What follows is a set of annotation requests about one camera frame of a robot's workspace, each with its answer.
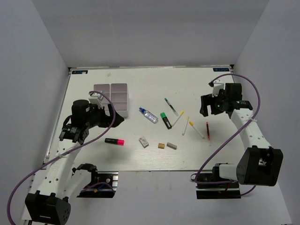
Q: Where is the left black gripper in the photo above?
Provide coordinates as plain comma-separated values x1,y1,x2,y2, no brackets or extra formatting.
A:
85,104,125,128

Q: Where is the pink black highlighter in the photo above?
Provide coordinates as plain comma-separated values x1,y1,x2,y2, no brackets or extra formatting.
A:
105,138,125,146

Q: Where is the white yellow marker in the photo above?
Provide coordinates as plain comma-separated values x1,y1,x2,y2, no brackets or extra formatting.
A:
171,111,184,127
189,121,205,139
181,116,189,135

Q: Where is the red gel pen refill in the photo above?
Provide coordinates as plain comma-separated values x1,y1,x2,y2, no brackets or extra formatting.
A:
206,122,210,141

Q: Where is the clear blue spray bottle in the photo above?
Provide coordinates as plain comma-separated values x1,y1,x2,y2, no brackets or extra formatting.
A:
139,107,158,124

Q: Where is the green gel pen refill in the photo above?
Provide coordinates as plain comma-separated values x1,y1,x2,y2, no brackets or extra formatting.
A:
165,98,178,117

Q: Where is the green black highlighter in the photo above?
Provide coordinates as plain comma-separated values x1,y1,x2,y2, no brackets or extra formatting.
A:
160,112,172,129

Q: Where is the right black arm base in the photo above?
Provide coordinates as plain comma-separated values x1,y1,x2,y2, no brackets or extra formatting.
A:
196,172,240,200

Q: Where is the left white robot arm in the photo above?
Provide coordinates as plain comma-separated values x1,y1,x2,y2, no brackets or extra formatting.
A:
25,100,124,225

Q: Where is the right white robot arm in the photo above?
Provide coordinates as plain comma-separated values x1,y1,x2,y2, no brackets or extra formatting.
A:
200,80,283,187

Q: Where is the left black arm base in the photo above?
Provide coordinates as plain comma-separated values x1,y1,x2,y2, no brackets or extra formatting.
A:
77,172,119,199

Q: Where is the white right compartment container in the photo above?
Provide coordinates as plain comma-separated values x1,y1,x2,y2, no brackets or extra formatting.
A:
110,83,129,118

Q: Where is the white compartment container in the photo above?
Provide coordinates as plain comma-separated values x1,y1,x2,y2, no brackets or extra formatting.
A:
93,83,111,116
110,83,129,118

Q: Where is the right blue table label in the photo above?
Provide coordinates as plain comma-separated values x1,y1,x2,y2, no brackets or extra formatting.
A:
213,67,230,72

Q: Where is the blue table label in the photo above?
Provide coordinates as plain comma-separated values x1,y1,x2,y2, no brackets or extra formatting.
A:
72,70,88,75
213,67,230,72

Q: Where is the white left compartment container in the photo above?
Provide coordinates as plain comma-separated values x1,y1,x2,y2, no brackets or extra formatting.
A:
93,83,111,116

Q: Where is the tan eraser block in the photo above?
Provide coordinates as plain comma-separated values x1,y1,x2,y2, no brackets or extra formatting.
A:
158,143,165,149

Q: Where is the grey eraser block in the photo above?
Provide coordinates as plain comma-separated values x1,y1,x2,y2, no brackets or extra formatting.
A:
167,142,177,150

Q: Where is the left blue table label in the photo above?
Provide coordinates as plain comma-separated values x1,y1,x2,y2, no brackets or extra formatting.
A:
72,70,88,75

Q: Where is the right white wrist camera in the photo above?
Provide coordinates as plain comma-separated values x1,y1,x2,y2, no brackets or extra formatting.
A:
209,79,225,98

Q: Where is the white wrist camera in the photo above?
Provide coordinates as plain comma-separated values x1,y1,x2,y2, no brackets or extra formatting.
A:
89,93,104,109
209,79,225,98

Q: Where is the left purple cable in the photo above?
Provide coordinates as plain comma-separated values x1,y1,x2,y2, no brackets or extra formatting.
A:
7,91,116,225

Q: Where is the purple cable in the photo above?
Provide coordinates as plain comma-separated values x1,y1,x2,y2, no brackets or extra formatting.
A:
194,74,261,197
7,91,116,225

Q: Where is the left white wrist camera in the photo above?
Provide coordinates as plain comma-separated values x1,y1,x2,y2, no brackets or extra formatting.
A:
89,93,104,109

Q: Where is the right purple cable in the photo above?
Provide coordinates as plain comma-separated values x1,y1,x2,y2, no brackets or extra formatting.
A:
194,74,261,197

